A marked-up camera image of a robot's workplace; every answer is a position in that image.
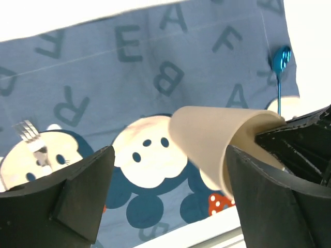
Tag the blue handled fork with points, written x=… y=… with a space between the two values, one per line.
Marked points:
x=30 y=135

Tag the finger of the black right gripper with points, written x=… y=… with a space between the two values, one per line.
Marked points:
x=302 y=146

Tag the beige cup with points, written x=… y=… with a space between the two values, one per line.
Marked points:
x=203 y=134

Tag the blue metal spoon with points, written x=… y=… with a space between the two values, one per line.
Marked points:
x=279 y=62

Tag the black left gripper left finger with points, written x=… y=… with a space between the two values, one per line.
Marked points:
x=63 y=209

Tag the blue cartoon bear placemat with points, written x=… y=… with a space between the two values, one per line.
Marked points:
x=118 y=81

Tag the aluminium front rail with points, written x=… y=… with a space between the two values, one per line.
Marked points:
x=233 y=238

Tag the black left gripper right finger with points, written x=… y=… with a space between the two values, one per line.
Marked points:
x=275 y=208

